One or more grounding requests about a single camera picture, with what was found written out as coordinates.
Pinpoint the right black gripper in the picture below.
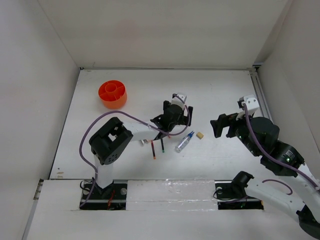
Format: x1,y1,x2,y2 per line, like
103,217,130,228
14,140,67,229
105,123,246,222
210,108,260,156

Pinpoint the white pink mini stapler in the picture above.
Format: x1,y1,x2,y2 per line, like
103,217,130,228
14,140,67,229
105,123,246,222
140,139,148,145

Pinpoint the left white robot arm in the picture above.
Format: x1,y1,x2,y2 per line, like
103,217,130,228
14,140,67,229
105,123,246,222
89,99,193,199

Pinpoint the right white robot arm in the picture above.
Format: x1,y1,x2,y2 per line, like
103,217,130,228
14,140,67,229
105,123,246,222
210,113,320,239

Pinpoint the tan eraser block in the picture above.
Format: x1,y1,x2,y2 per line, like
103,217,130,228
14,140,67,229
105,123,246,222
196,132,204,139

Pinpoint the clear spray bottle blue nozzle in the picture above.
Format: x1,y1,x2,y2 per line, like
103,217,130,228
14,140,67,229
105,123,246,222
175,131,195,153

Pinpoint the green pen refill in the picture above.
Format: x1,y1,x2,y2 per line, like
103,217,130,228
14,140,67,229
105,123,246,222
160,138,165,153

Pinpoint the red pen refill left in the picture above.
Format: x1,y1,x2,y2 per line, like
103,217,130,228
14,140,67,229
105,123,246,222
150,140,157,160

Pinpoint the orange round compartment organizer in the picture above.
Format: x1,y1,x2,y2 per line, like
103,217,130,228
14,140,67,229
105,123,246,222
98,80,127,110

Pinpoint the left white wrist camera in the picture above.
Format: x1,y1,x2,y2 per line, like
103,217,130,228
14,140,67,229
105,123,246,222
171,92,187,110

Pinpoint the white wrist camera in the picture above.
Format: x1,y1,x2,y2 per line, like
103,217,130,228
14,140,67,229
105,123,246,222
236,94,260,120
171,92,187,110

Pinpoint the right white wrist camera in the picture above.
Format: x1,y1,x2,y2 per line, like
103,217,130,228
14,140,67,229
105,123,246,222
236,94,260,120

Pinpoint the aluminium rail right edge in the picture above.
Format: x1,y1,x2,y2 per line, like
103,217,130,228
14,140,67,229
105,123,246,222
248,65,272,120

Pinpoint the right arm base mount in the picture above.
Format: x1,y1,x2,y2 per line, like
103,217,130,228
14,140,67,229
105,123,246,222
213,182,264,210

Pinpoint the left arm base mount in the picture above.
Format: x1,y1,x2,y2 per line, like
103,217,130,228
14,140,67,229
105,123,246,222
79,182,128,211

